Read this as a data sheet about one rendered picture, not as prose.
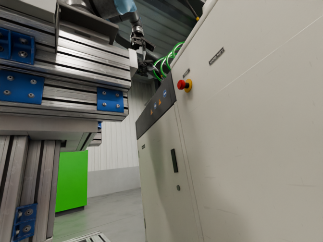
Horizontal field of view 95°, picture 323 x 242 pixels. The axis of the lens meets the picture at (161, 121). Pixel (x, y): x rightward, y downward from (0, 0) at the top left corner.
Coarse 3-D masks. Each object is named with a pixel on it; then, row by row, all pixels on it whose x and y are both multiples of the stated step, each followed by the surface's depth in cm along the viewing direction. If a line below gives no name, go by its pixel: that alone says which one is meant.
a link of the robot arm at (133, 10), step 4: (132, 0) 90; (132, 4) 90; (132, 8) 91; (136, 8) 94; (128, 12) 93; (132, 12) 93; (136, 12) 95; (120, 16) 94; (124, 16) 95; (128, 16) 95; (132, 16) 95; (136, 16) 96; (124, 20) 97; (132, 20) 98; (136, 20) 98
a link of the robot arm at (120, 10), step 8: (96, 0) 56; (104, 0) 56; (112, 0) 56; (120, 0) 57; (128, 0) 60; (96, 8) 58; (104, 8) 58; (112, 8) 58; (120, 8) 59; (128, 8) 61; (104, 16) 61; (112, 16) 63
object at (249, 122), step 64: (256, 0) 32; (320, 0) 23; (192, 64) 53; (256, 64) 32; (320, 64) 23; (192, 128) 53; (256, 128) 32; (320, 128) 23; (256, 192) 32; (320, 192) 23
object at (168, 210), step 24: (168, 120) 70; (144, 144) 104; (168, 144) 70; (144, 168) 104; (168, 168) 70; (144, 192) 103; (168, 192) 70; (168, 216) 70; (192, 216) 53; (168, 240) 70; (192, 240) 53
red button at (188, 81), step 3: (180, 81) 53; (183, 81) 53; (186, 81) 56; (189, 81) 54; (177, 84) 55; (180, 84) 53; (183, 84) 53; (186, 84) 54; (189, 84) 54; (180, 87) 54; (183, 87) 53; (186, 87) 55; (189, 87) 54; (186, 90) 56; (189, 90) 54
